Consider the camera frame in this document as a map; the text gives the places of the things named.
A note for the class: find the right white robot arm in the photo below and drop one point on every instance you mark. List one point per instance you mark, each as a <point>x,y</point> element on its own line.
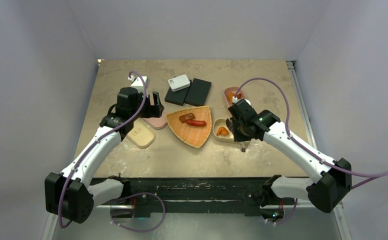
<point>327,181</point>

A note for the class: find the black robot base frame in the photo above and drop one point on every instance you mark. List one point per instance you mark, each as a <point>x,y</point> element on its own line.
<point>204,195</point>

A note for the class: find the beige lunch box lid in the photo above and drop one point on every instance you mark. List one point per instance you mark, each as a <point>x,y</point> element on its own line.
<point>141,135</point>

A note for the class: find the woven bamboo basket tray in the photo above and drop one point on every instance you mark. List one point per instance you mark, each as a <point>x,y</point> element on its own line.
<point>194,136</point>

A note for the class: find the white small device box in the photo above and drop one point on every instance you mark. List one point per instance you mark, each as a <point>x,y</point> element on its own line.
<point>178,83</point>

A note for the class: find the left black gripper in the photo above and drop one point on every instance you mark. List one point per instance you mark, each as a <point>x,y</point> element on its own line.
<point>153,111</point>

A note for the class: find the right black box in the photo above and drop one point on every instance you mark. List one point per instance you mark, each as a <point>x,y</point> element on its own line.
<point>198,92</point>

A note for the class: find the black box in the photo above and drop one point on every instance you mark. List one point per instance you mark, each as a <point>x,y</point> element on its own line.
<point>177,97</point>
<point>198,92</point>

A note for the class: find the left black box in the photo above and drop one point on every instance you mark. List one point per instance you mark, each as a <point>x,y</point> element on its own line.
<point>177,97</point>

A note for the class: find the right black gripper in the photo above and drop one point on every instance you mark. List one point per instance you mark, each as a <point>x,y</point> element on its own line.
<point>238,137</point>

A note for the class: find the right aluminium rail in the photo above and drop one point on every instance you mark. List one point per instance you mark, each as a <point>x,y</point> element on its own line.
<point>301,103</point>

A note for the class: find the beige lunch box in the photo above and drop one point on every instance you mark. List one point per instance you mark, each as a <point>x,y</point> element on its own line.
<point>221,122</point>

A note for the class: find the pink lunch box lid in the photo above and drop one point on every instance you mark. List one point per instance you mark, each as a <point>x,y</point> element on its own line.
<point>157,123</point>

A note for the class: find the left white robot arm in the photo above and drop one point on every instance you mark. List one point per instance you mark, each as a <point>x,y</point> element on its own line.
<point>70,194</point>

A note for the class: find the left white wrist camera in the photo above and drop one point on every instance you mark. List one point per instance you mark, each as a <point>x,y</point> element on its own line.
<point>136,83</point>

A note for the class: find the dark brown meat slice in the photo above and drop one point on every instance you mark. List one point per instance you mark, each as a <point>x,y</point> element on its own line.
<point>185,117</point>

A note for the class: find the red sausage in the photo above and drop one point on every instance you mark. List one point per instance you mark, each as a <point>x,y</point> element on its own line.
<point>196,123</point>

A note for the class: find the black metal tongs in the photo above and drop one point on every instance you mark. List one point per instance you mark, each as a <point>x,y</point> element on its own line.
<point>243,145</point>

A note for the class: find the pink lunch box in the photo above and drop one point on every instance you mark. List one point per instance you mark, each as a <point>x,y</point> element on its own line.
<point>240,93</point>

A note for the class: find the fried chicken piece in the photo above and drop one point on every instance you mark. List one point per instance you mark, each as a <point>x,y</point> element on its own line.
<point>229,96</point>

